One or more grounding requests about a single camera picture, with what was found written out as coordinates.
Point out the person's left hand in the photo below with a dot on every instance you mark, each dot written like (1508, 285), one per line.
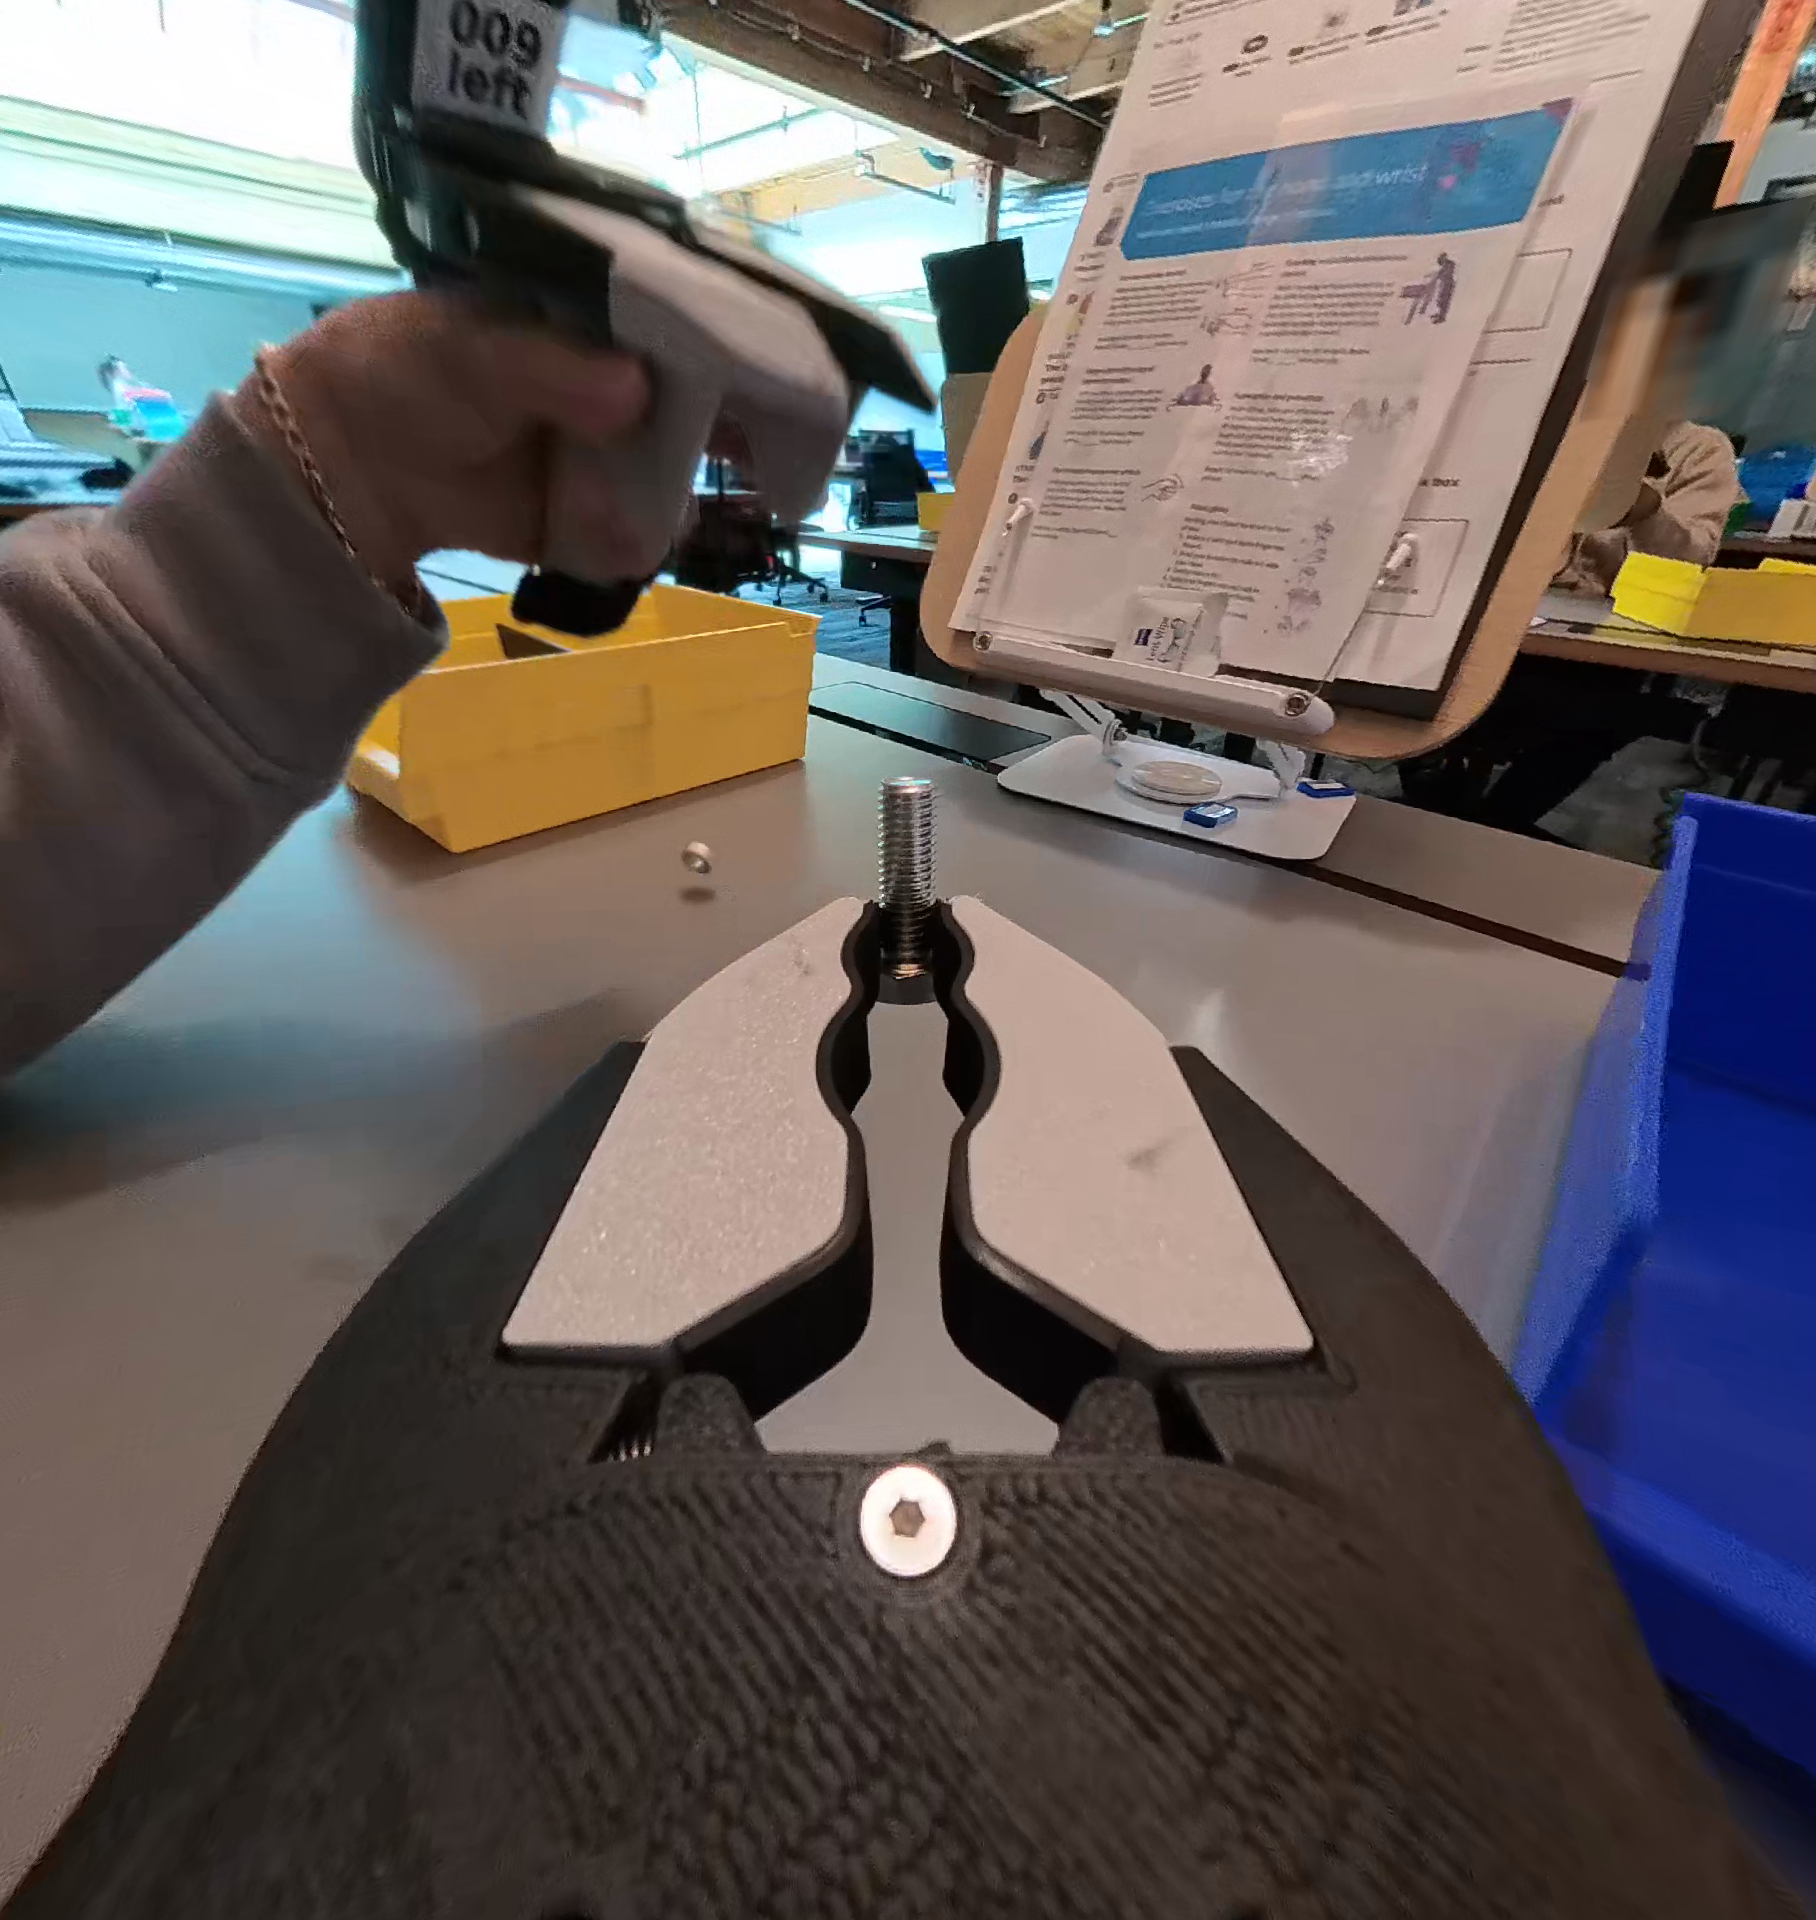
(458, 434)

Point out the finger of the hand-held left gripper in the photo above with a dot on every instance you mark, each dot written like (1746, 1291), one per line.
(729, 301)

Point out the white instruction sheet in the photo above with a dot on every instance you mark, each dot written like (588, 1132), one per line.
(1569, 61)

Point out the person's left forearm grey sleeve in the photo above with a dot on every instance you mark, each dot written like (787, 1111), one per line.
(143, 721)

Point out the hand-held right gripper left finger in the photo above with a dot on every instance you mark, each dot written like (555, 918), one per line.
(698, 1155)

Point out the yellow plastic bin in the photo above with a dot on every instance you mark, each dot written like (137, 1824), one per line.
(1733, 600)
(593, 721)

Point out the silver threaded bolt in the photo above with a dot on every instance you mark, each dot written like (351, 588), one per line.
(913, 854)

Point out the black office chair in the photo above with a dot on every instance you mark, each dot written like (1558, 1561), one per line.
(751, 525)
(890, 472)

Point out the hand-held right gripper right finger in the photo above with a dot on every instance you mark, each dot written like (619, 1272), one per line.
(1103, 1170)

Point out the wooden document stand board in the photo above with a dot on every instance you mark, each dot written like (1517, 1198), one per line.
(1569, 495)

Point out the white document stand base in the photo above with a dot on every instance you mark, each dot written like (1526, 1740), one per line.
(1192, 795)

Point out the blue plastic bin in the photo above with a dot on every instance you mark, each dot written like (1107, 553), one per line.
(1719, 1201)

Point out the small white wipe packet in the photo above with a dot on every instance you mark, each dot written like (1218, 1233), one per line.
(1170, 631)

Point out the instruction sheet blue banner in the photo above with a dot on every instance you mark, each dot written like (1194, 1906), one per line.
(1269, 391)

